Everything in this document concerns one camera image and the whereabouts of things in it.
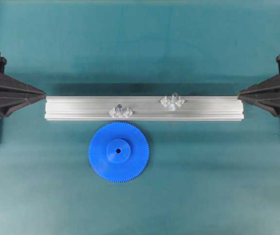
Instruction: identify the long aluminium extrusion rail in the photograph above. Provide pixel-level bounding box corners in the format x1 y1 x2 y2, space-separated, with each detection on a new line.
45 95 244 121

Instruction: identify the short steel shaft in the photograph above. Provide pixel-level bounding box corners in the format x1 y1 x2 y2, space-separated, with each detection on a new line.
116 104 123 114

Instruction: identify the large blue plastic gear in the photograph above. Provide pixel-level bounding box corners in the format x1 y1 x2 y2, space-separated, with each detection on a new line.
88 121 150 183

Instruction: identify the long steel shaft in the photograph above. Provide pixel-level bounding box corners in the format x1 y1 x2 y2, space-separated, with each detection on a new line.
171 92 178 105

